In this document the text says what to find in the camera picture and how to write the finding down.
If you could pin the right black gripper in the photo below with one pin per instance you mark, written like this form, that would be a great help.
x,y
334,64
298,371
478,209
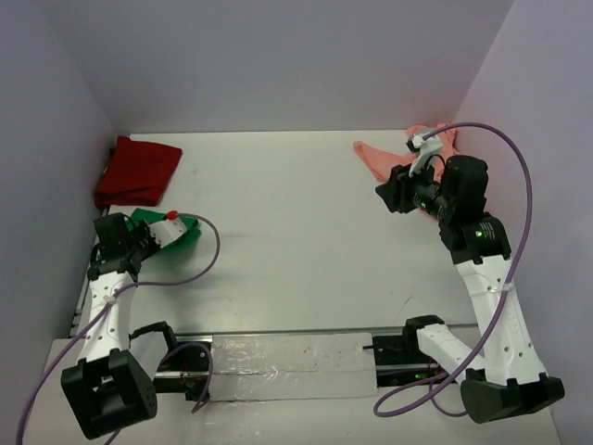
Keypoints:
x,y
391,191

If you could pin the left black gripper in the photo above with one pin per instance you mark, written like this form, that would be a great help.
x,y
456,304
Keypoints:
x,y
143,229

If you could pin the green t-shirt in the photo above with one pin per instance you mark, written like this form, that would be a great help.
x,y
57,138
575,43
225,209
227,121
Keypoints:
x,y
180,232

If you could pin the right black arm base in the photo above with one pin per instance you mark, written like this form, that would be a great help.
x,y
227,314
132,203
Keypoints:
x,y
396,365

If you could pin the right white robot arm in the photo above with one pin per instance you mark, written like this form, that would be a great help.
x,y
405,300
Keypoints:
x,y
504,377

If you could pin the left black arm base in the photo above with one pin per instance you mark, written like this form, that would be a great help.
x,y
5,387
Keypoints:
x,y
176,366

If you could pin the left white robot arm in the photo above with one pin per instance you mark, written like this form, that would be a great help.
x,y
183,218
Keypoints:
x,y
111,385

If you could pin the salmon pink t-shirt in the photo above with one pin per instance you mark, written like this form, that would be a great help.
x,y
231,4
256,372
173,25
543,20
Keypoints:
x,y
380,163

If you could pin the red folded t-shirt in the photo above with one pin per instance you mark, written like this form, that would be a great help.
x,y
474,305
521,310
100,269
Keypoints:
x,y
137,173

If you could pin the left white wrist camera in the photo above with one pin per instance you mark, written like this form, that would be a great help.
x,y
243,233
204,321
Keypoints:
x,y
169,229

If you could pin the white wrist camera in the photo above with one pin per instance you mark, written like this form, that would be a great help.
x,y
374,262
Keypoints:
x,y
169,229
423,148

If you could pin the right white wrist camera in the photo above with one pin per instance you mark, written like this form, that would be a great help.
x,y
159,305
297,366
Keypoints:
x,y
423,148

